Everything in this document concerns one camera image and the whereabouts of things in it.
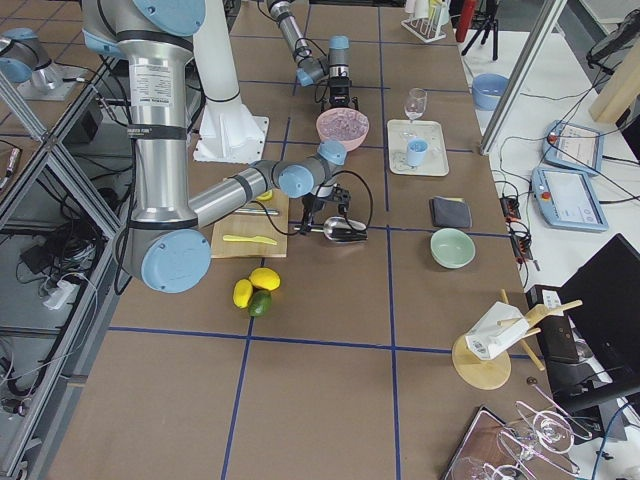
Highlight green avocado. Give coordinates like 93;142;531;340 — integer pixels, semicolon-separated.
247;289;272;317

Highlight metal ice scoop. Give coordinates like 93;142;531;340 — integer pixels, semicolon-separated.
294;216;368;243

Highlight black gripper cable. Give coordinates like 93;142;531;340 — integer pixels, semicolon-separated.
254;169;375;237

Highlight pink bowl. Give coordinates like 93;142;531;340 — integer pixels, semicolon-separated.
316;107;370;152

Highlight black tripod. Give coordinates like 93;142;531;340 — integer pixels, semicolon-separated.
461;0;501;61

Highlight teach pendant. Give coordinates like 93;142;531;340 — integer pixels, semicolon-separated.
542;120;604;176
531;167;609;232

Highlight lower teach pendant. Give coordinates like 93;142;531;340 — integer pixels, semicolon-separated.
531;167;609;232

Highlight black laptop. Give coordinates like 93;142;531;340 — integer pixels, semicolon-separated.
538;234;639;413

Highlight clear ice cubes pile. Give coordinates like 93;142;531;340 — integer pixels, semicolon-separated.
318;109;369;141

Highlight wooden cutting board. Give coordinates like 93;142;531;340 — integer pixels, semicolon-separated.
211;190;289;259

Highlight red fire extinguisher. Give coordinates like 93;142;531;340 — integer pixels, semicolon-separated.
455;0;476;43

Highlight yellow lemon lower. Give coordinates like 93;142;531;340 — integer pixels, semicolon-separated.
232;278;254;309

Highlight yellow lemon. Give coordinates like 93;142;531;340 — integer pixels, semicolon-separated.
232;278;254;309
249;267;281;291

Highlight clear wine glass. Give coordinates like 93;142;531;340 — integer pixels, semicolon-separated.
404;88;427;123

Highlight glasses on tray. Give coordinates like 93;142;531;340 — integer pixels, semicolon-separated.
441;392;592;479

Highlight cream serving tray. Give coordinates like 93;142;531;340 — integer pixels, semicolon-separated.
387;119;449;177

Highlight white wire rack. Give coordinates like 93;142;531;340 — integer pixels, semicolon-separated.
401;0;450;43

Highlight grey folded cloth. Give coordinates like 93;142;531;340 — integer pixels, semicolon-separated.
429;196;472;228

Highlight blue bowl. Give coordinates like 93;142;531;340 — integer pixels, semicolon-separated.
471;73;509;111

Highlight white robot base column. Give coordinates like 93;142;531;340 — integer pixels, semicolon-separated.
193;1;269;164

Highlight yellow plastic knife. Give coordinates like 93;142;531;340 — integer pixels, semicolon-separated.
222;234;278;246

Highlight upper teach pendant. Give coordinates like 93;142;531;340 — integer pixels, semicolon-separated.
542;120;604;176

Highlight aluminium frame post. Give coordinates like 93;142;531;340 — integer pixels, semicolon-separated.
479;0;567;155

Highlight green bowl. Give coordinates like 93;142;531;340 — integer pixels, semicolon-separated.
430;228;476;269

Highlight wooden cup stand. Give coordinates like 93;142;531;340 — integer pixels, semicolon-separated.
452;289;583;390

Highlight light blue cup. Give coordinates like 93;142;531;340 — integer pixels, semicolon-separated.
405;138;428;168

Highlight yellow lemon upper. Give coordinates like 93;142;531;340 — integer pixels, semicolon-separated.
249;267;281;291

